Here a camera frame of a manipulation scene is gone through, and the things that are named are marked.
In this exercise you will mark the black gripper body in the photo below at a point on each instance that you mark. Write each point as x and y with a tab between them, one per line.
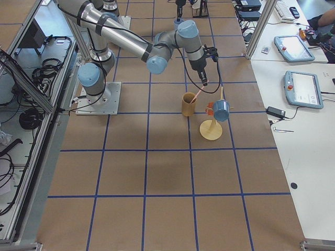
179	10
197	64

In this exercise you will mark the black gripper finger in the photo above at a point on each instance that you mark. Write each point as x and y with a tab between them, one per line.
205	79
202	76
179	14

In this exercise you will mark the light blue cup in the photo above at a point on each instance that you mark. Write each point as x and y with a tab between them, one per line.
177	22

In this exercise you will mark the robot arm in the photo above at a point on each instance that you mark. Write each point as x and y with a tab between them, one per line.
156	55

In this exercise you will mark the bamboo chopstick holder cup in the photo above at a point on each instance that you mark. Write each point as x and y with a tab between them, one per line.
188	104

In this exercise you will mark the orange mug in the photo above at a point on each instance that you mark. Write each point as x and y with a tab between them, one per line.
209	109

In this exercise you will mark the blue mug on stand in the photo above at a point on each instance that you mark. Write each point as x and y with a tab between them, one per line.
221	110

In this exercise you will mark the wooden mug tree stand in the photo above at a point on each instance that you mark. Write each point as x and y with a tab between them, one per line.
211	129

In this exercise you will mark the black power adapter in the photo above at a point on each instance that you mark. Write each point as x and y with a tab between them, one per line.
279	113

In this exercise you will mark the upper teach pendant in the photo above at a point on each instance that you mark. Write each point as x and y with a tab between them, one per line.
293	49

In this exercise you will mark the teach pendant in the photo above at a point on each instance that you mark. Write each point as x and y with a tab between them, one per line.
293	49
302	89

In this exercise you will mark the lower teach pendant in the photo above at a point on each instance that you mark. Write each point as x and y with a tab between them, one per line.
302	89

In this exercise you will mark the white keyboard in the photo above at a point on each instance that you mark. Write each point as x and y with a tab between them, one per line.
283	13

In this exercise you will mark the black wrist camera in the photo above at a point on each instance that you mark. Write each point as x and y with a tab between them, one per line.
211	52

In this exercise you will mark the black wire mug rack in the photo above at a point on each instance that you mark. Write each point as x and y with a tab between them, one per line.
200	9

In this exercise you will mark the aluminium frame post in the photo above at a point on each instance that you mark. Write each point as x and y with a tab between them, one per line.
265	15

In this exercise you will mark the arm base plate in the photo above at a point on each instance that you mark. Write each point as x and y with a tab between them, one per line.
106	105

